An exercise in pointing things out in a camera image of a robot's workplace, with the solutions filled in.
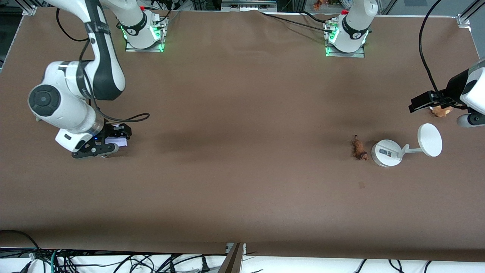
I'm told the small white card box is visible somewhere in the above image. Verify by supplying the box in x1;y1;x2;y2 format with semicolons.
105;124;128;147

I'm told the brown lion statue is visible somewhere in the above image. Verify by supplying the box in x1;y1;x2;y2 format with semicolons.
352;135;369;161

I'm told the white round desk lamp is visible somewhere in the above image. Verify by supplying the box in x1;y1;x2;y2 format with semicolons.
371;123;443;168

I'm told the brown table cover sheet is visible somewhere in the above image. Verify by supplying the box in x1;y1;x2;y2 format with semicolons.
0;7;485;262

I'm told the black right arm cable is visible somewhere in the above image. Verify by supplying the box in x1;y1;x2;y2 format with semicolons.
56;7;150;123

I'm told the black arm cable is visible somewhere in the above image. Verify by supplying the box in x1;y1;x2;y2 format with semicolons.
56;7;150;123
418;0;467;110

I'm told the brown plush keychain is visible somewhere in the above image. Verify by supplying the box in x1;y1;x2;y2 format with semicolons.
430;105;454;118

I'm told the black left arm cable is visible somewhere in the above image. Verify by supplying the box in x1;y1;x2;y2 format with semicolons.
418;0;467;110

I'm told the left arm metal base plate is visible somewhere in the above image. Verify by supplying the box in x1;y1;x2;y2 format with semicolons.
325;46;365;58

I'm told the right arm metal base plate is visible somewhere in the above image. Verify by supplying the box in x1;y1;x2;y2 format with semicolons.
125;41;166;53

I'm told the black looped floor cable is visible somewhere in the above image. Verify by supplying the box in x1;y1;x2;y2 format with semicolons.
0;230;42;262

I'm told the black cable across table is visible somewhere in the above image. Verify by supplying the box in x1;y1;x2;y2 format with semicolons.
260;12;335;33

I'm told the grey metal post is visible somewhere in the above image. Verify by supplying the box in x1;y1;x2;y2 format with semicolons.
218;243;247;273

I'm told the silver metal rail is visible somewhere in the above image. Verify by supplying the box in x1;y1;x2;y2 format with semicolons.
222;0;277;12

